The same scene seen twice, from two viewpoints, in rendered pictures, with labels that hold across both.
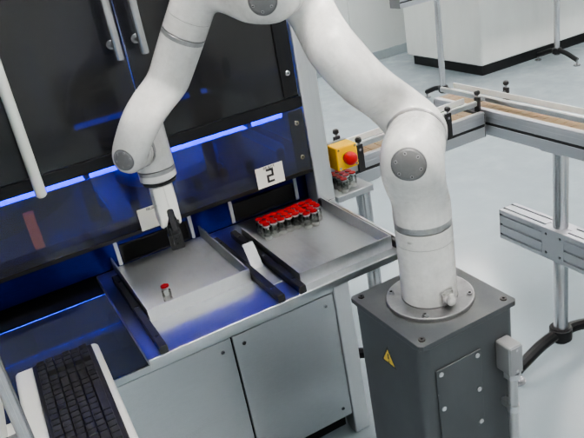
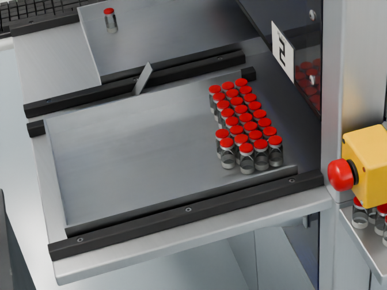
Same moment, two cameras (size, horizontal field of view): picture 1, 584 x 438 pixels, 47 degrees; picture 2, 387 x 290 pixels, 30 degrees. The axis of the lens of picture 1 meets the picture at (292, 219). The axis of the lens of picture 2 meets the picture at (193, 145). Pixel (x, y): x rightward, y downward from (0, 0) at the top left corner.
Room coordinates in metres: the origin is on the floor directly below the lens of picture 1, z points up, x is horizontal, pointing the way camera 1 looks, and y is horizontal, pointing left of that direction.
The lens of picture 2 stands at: (1.82, -0.86, 1.62)
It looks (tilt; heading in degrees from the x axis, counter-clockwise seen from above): 40 degrees down; 103
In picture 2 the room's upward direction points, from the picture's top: 8 degrees counter-clockwise
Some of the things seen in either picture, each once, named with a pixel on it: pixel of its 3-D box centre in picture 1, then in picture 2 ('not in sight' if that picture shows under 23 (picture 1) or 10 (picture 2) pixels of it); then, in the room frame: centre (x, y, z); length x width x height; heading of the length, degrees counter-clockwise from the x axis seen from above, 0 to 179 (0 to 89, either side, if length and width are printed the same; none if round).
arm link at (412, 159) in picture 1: (415, 175); not in sight; (1.23, -0.26, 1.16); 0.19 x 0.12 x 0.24; 160
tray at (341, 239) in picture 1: (313, 237); (163, 148); (1.58, -0.04, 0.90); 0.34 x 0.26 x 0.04; 24
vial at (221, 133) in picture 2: (307, 220); (223, 144); (1.68, -0.04, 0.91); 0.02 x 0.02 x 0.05
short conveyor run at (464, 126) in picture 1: (394, 140); not in sight; (2.14, -0.38, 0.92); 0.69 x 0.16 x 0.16; 114
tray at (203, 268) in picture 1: (177, 268); (175, 26); (1.54, 0.31, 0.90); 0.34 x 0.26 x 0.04; 24
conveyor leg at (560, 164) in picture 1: (560, 249); not in sight; (2.02, -0.90, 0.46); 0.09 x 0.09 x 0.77; 24
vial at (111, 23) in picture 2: (167, 294); (110, 21); (1.41, 0.32, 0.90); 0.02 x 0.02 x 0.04
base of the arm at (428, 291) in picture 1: (426, 261); not in sight; (1.26, -0.27, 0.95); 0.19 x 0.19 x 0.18
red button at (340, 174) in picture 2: (349, 157); (344, 174); (1.85, -0.20, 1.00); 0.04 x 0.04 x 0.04; 24
